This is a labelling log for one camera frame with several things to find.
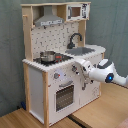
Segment toy microwave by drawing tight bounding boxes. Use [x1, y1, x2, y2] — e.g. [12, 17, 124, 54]
[67, 4, 89, 21]

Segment red stove knob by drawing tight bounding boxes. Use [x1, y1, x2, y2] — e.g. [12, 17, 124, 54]
[72, 66, 77, 72]
[54, 73, 60, 79]

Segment grey toy sink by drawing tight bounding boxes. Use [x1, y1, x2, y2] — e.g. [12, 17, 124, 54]
[66, 47, 94, 56]

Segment black toy faucet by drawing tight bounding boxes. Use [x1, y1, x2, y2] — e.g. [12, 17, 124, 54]
[67, 33, 83, 49]

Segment toy oven door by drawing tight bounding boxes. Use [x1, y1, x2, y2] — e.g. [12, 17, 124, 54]
[49, 78, 79, 125]

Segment grey range hood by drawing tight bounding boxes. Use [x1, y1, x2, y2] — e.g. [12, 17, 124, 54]
[35, 5, 64, 27]

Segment toy fridge door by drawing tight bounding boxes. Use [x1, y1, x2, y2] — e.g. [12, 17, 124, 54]
[79, 56, 102, 107]

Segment right red stove knob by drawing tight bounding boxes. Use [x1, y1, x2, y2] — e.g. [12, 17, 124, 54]
[72, 66, 77, 72]

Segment black stovetop red burners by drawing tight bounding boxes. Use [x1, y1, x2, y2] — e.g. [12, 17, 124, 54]
[34, 53, 71, 66]

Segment left red stove knob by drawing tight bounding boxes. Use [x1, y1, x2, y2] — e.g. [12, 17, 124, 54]
[54, 73, 60, 79]

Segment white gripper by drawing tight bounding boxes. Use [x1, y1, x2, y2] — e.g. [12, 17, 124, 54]
[76, 59, 93, 77]

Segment small metal pot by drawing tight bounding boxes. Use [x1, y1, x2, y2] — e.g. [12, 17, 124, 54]
[40, 51, 55, 62]

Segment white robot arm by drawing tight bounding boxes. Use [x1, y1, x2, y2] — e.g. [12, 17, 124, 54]
[76, 59, 128, 88]

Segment wooden toy kitchen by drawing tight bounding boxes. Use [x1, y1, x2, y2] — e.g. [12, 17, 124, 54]
[22, 2, 105, 128]

